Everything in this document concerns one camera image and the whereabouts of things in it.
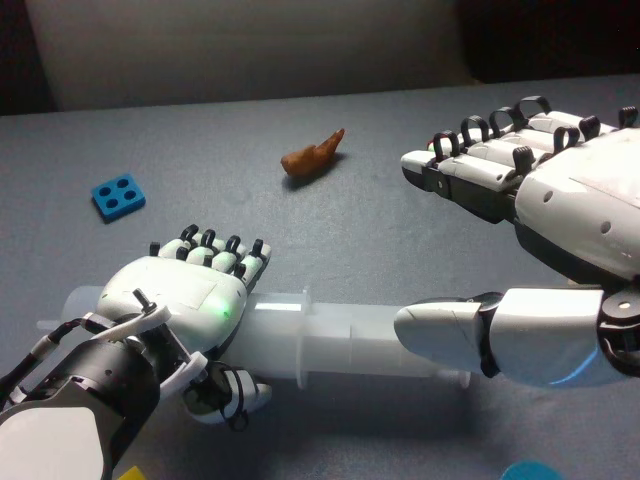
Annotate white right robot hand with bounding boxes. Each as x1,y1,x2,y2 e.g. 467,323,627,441
393,94,640,390

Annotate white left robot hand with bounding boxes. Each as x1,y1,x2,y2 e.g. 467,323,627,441
95,224,274,432

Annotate large clear plastic syringe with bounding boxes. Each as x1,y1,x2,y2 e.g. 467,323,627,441
37,284,474,391

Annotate blue four-hole block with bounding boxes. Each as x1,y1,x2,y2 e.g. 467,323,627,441
90,173,147,224

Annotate brown toy food piece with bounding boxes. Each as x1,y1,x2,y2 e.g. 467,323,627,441
279,128,347,177

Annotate grey table cloth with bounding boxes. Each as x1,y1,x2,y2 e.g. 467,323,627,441
0,74,640,480

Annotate blue round disc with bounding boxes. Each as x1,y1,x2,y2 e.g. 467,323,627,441
501,459,565,480

